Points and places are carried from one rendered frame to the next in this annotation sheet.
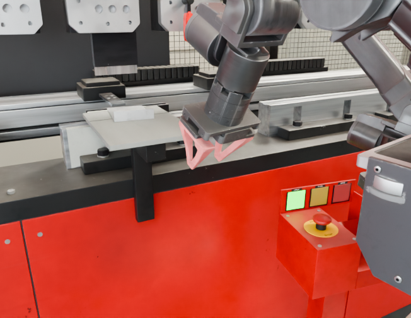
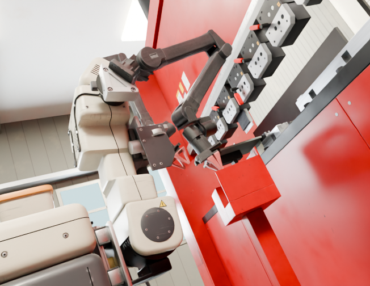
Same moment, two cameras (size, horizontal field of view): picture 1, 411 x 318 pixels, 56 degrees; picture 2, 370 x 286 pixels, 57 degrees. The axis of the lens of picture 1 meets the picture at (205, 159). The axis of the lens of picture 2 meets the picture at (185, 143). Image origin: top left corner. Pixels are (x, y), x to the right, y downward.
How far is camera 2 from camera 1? 177 cm
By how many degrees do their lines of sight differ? 102
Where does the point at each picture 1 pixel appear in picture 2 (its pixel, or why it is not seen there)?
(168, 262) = (271, 218)
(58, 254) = not seen: hidden behind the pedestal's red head
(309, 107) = (318, 85)
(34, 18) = (222, 126)
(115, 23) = (232, 113)
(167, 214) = not seen: hidden behind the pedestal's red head
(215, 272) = (294, 228)
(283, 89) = not seen: outside the picture
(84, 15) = (227, 117)
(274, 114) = (301, 106)
